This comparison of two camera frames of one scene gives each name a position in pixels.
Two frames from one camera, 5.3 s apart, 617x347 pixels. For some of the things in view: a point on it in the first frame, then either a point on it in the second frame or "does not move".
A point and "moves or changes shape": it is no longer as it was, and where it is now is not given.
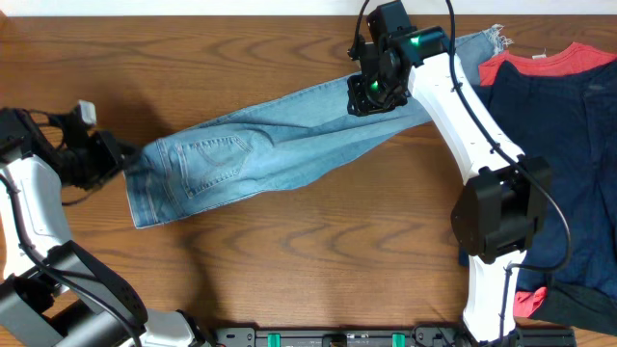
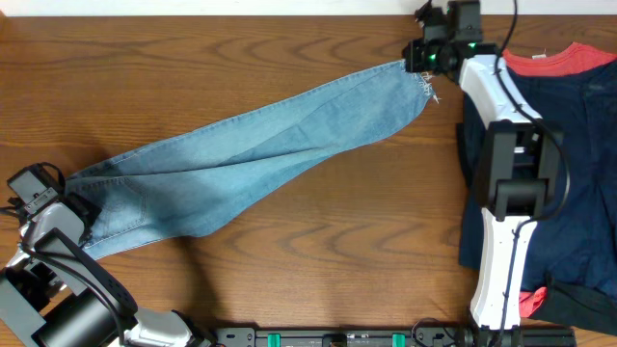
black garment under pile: [577, 306] does not move
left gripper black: [106, 146] → [93, 207]
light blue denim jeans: [178, 174] moves or changes shape
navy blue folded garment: [568, 119] does not move
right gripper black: [363, 106] → [415, 62]
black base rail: [391, 336] does not move
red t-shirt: [573, 59] does not move
